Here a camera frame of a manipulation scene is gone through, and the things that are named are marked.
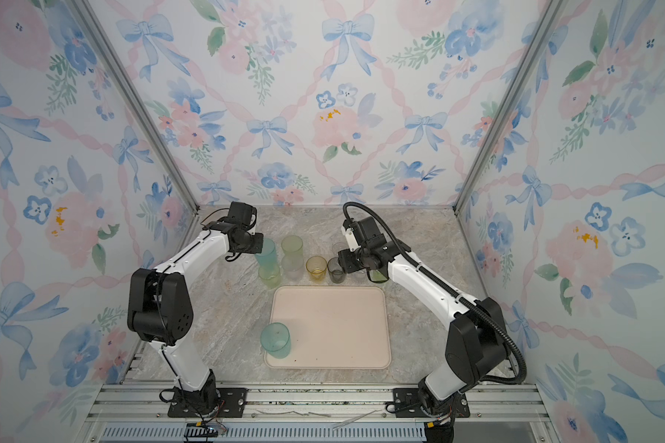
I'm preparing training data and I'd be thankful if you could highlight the teal cup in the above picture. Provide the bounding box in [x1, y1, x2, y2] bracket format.
[260, 322, 291, 359]
[255, 238, 278, 268]

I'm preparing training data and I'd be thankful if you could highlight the clear cup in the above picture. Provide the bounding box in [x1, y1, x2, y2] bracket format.
[332, 242, 348, 256]
[281, 254, 305, 282]

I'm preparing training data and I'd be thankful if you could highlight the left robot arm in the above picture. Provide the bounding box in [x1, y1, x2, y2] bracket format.
[127, 202, 264, 418]

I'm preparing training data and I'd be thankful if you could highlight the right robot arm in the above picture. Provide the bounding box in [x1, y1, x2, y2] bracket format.
[338, 216, 516, 416]

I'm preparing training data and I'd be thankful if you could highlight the beige rectangular tray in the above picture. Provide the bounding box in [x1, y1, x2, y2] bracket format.
[264, 286, 392, 370]

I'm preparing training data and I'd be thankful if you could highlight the green cup right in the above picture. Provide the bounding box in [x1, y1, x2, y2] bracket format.
[367, 268, 389, 284]

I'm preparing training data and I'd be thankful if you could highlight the grey smoky cup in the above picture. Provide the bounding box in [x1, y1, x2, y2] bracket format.
[327, 258, 347, 284]

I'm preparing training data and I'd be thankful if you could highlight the tall light green cup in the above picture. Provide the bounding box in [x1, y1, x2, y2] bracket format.
[281, 234, 304, 257]

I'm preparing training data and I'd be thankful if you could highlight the yellow cup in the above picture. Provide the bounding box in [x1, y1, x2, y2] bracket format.
[306, 256, 328, 282]

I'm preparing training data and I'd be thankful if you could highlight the small green cup left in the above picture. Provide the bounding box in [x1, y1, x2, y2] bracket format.
[258, 263, 282, 289]

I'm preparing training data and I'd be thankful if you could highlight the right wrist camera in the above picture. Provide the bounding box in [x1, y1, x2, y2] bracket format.
[342, 220, 361, 252]

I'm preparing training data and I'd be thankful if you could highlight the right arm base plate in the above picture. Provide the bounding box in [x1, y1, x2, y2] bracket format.
[385, 388, 470, 420]

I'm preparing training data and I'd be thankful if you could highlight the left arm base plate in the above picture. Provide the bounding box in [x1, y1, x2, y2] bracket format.
[167, 388, 248, 419]

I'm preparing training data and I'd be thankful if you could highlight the black corrugated cable conduit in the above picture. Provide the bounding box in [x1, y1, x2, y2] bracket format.
[342, 201, 528, 386]

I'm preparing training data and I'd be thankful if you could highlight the aluminium frame rail base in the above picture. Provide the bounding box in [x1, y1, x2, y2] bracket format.
[75, 381, 559, 442]

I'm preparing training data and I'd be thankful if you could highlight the left aluminium corner post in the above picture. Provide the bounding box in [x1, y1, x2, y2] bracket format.
[66, 0, 200, 213]

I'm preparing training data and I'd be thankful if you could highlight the aluminium corner post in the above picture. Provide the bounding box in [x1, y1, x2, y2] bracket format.
[454, 0, 565, 219]
[66, 0, 200, 213]

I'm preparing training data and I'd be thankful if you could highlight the right aluminium corner post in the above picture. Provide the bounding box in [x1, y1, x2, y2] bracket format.
[454, 0, 565, 219]

